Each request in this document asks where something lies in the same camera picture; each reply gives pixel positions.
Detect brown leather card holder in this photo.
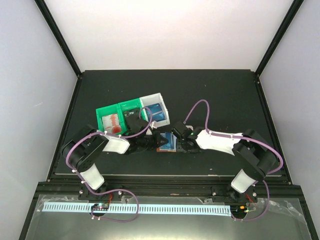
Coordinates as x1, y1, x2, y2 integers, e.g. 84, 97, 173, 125
156, 132, 178, 153

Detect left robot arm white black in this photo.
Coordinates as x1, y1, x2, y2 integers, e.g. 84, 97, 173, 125
61, 115, 169, 200

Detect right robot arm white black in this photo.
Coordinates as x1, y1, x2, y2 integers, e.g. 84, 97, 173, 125
171, 122, 284, 202

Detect blue cards stack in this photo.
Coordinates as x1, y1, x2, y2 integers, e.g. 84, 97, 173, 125
144, 103, 168, 125

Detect black vip cards stack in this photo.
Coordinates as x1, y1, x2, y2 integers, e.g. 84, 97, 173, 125
123, 107, 140, 119

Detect red white cards stack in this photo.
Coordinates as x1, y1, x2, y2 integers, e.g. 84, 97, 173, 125
101, 113, 122, 134

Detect green bin middle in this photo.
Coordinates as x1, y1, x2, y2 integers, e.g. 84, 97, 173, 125
117, 98, 143, 133

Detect green bin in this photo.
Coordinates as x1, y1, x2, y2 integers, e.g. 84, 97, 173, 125
117, 98, 143, 133
95, 103, 127, 135

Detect white bin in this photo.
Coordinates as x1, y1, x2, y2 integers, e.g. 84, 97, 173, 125
139, 93, 170, 127

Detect green bin left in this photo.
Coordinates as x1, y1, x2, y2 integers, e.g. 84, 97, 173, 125
95, 103, 127, 135

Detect small circuit board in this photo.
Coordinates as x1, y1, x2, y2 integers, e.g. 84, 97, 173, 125
91, 203, 110, 212

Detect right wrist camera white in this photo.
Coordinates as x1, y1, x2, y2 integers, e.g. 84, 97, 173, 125
186, 125, 194, 131

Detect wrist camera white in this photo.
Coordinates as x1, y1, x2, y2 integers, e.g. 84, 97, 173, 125
150, 121, 159, 130
186, 125, 194, 131

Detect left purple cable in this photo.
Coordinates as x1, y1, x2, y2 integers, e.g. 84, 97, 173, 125
66, 107, 153, 196

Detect purple cable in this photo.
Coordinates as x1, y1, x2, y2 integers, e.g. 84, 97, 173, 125
183, 99, 285, 176
66, 107, 153, 196

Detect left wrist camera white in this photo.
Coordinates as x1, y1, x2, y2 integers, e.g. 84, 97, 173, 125
150, 121, 159, 130

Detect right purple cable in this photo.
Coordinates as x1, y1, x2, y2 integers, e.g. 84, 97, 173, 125
183, 99, 285, 176

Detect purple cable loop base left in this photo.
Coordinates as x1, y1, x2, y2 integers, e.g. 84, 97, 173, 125
88, 188, 140, 223

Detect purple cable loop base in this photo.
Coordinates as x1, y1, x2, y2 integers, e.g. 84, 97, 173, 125
88, 188, 140, 223
231, 179, 271, 223

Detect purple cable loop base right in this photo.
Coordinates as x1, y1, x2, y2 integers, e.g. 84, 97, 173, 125
231, 179, 271, 223

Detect black aluminium rail front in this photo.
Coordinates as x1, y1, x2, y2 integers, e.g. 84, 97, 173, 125
34, 176, 305, 201

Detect white slotted cable duct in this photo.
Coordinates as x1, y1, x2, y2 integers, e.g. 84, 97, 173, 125
42, 202, 232, 217

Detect left black frame post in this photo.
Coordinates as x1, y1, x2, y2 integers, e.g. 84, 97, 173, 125
34, 0, 82, 78

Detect black frame post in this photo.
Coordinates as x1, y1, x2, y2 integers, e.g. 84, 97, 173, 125
34, 0, 82, 78
255, 0, 304, 77

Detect right black frame post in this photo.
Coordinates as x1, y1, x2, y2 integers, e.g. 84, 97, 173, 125
255, 0, 304, 77

